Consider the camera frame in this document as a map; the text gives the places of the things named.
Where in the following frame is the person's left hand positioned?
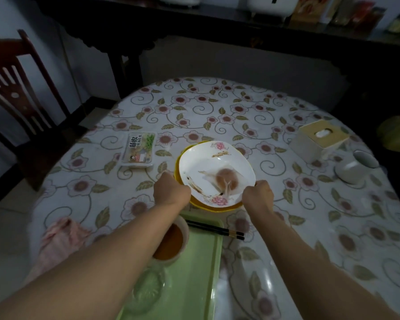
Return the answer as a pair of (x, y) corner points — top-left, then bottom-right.
(153, 171), (191, 209)

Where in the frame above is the person's right hand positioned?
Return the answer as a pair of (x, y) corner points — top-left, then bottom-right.
(242, 180), (274, 215)

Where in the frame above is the white floral plate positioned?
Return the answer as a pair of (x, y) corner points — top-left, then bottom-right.
(179, 141), (256, 208)

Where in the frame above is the person's right forearm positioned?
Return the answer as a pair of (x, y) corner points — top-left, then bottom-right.
(252, 207), (400, 320)

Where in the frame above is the person's left forearm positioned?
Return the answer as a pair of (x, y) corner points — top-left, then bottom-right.
(0, 200), (190, 320)

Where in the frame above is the yellow plate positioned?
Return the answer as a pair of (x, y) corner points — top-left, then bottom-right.
(174, 141), (254, 212)

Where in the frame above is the clear plastic wrap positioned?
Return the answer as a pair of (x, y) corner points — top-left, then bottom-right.
(198, 160), (245, 198)

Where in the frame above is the clear snack packet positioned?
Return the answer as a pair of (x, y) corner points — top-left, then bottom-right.
(120, 131), (157, 170)

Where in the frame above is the black chopstick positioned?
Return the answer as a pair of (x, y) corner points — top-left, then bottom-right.
(187, 222), (245, 241)
(186, 219), (246, 238)

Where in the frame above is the small bowl with orange sauce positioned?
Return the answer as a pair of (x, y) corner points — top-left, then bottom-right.
(152, 215), (190, 262)

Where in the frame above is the floral tablecloth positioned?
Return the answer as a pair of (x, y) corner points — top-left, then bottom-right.
(29, 76), (400, 320)

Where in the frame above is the white tissue box wooden lid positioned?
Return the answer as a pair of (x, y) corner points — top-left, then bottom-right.
(289, 120), (351, 164)

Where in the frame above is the light green plastic tray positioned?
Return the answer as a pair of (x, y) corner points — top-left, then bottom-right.
(116, 210), (224, 320)

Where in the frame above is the white mug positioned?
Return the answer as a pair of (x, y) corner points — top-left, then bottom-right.
(335, 150), (381, 186)

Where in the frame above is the clear glass dish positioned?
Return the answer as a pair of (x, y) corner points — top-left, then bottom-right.
(123, 260), (168, 316)

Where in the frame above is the pink cloth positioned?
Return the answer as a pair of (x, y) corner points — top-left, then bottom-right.
(29, 216), (93, 284)

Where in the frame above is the dark wooden sideboard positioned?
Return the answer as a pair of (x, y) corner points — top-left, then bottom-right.
(30, 0), (400, 100)

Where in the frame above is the yellow bag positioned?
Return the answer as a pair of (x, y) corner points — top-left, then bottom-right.
(376, 111), (400, 154)

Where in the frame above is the dark wooden chair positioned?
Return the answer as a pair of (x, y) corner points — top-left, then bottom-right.
(0, 29), (89, 194)

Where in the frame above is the white rice cooker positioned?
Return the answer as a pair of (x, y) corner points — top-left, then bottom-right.
(247, 0), (301, 18)

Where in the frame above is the orange food box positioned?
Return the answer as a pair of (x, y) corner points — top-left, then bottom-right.
(291, 0), (334, 24)

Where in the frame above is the red food packet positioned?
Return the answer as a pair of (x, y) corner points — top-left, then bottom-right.
(349, 0), (376, 26)

